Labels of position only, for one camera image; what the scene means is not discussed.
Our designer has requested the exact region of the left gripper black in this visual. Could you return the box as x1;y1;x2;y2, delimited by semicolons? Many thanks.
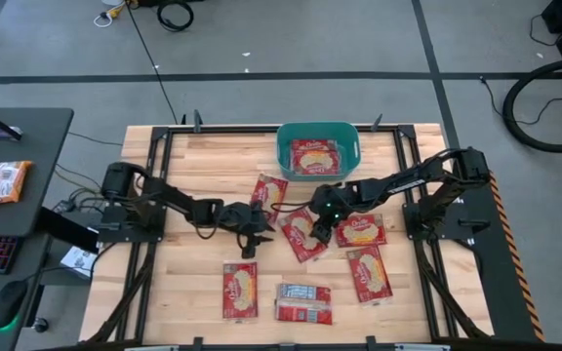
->
223;199;276;260

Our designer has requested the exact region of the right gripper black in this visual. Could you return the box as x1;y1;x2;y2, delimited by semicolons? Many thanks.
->
308;183;358;246

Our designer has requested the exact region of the red popcorn bag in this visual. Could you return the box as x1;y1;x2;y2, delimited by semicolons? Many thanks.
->
290;138;340;153
221;260;260;322
290;148;342;176
274;283;334;327
278;208;330;264
335;214;388;249
345;244;394;307
250;174;290;226

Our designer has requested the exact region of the pale orange popcorn packet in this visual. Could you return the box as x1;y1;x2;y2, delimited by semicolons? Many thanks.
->
0;160;34;209

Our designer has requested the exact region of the teal plastic basket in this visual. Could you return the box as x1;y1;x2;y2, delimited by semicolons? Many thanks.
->
275;121;362;183

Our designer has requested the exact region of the black platform hazard stripe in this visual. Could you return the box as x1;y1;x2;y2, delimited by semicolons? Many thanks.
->
456;168;546;343

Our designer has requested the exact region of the white printed booklet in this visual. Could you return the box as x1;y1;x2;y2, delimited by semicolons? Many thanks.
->
59;245;99;281

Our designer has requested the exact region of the black rectangular case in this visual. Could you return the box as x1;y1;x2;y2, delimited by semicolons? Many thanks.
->
36;207;100;254

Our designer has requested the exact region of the black desk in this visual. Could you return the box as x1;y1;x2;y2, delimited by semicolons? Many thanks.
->
0;106;75;351

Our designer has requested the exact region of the black mouse green light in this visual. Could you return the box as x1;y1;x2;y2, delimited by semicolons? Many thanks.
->
0;279;30;330

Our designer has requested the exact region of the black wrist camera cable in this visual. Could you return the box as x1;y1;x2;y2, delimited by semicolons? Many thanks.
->
268;198;314;215

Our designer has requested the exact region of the black aluminium table frame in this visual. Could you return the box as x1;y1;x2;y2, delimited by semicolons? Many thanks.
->
79;109;495;351

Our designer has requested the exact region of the long black floor cable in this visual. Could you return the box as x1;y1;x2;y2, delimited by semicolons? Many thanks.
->
124;0;181;126

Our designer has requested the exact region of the large black hose loop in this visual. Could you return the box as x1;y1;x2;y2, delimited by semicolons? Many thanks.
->
502;57;562;154

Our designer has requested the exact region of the coiled black cable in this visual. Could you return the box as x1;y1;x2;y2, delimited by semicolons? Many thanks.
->
156;0;196;33

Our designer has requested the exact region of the white and yellow cable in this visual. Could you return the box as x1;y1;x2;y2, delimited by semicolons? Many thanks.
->
92;0;134;28

